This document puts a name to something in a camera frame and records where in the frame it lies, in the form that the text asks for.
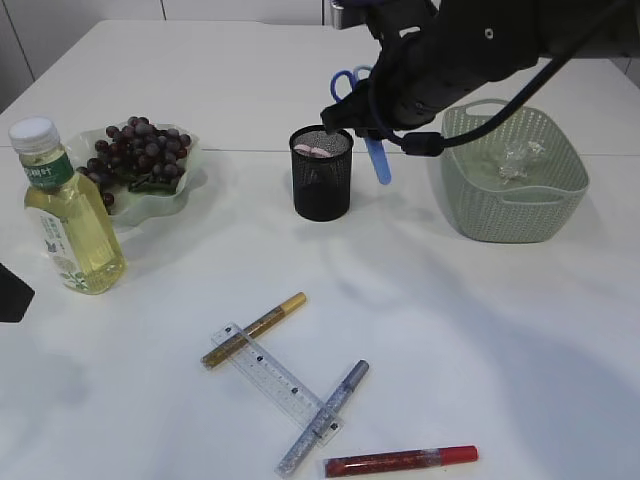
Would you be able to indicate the purple artificial grape bunch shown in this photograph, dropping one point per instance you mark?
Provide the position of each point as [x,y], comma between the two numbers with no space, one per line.
[137,160]

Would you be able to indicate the red glitter marker pen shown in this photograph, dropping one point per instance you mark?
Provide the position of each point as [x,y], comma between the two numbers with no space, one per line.
[399,461]

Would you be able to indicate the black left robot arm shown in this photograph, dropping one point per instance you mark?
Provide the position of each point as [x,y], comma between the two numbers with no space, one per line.
[15,296]

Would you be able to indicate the silver glitter marker pen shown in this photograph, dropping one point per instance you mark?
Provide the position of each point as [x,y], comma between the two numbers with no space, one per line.
[324,421]

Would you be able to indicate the yellow tea drink bottle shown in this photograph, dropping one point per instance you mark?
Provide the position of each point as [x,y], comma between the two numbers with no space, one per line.
[67,208]

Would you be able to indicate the clear plastic sheet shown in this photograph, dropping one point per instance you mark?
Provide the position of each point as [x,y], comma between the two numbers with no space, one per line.
[516,161]

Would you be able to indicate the black blue right robot arm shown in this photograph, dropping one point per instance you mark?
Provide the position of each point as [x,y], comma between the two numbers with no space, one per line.
[560,23]

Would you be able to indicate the light green woven plastic basket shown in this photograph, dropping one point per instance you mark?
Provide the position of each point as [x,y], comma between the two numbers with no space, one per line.
[519,184]

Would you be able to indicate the pink scissors with purple sheath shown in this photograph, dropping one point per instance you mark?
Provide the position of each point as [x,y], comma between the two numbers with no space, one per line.
[312,152]

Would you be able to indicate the green wavy glass plate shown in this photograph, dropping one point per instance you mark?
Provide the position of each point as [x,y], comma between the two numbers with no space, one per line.
[145,208]

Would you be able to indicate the clear plastic ruler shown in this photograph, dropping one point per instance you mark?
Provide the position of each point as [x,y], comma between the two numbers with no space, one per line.
[275,381]

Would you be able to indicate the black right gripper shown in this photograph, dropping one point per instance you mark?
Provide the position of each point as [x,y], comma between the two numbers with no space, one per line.
[433,55]

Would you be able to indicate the black mesh pen holder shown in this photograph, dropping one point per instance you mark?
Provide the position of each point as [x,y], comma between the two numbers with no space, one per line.
[321,187]

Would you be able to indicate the gold glitter marker pen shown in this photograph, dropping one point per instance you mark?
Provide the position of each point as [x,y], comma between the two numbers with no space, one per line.
[260,326]

